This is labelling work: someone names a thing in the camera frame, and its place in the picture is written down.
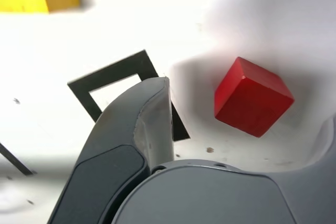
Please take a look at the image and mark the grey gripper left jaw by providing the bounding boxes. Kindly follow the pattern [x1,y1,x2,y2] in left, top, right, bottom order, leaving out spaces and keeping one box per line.
[48,76,175,224]

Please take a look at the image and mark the black tape strip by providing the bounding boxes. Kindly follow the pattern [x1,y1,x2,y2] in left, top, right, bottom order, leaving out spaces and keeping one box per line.
[0,142,34,176]

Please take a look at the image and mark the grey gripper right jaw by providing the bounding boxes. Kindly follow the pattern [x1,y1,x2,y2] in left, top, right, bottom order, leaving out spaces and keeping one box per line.
[111,115,336,224]

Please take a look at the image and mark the black tape square outline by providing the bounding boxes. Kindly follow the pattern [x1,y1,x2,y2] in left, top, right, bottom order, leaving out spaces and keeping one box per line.
[67,49,191,142]

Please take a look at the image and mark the red cube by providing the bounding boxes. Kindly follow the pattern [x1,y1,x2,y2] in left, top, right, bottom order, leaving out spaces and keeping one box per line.
[214,56,295,138]

